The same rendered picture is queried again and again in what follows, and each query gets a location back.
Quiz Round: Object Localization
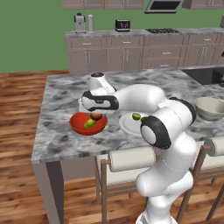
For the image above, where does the dark sink basin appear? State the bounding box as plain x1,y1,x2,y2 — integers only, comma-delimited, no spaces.
181,66,224,87

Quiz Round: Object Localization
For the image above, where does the grey range hood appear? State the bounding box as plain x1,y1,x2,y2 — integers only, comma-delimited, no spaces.
144,0,185,15

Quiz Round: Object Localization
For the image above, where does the wooden stool with white cushion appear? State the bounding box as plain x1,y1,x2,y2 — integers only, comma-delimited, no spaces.
203,136,224,222
94,144,212,224

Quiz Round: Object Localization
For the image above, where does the brown base cupboard run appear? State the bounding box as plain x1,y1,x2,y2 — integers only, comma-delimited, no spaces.
66,27,224,74

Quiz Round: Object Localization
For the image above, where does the brown kiwi fruit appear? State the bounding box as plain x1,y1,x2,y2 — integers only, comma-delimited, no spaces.
89,112,103,122

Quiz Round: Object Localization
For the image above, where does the red bowl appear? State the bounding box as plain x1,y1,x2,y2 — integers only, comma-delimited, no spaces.
68,111,109,137

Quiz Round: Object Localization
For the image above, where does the yellow-green fruit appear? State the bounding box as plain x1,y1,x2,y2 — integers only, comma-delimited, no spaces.
83,118,97,130

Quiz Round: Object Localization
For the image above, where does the white plate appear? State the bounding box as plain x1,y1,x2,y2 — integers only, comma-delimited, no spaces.
118,111,147,137

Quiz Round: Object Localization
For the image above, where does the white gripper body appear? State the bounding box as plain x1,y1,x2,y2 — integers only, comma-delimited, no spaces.
77,98,103,116

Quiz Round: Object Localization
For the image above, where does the grey-green bowl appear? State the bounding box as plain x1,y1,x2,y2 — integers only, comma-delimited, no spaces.
193,96,224,123

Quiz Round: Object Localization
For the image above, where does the white cylinder canister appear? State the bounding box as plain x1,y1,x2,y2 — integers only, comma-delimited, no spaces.
87,14,95,33

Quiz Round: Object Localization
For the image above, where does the black hob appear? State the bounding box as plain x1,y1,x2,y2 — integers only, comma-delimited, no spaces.
144,27,181,35

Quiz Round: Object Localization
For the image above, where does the brown wall cupboard run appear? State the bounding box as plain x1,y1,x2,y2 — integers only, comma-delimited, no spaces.
181,0,224,10
61,0,145,11

